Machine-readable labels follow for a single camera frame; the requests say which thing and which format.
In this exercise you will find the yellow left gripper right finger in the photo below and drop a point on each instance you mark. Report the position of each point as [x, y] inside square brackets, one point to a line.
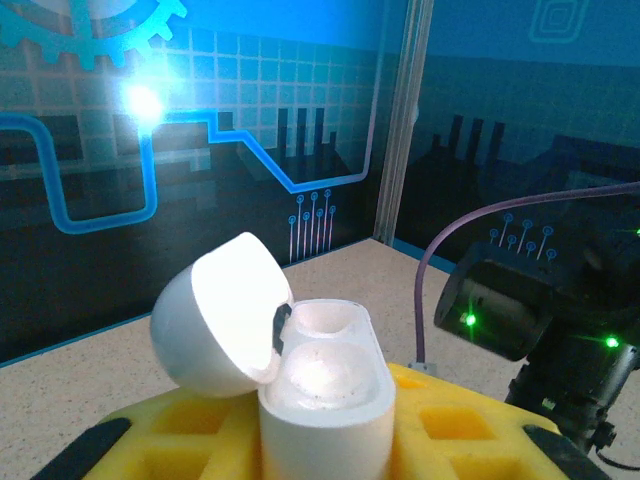
[500, 440]

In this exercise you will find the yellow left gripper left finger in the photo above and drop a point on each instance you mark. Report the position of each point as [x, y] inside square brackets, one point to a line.
[140, 445]

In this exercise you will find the white earbud charging case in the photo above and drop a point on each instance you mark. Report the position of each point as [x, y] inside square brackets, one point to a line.
[325, 425]

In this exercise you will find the aluminium frame post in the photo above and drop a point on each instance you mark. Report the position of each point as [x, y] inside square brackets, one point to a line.
[400, 150]

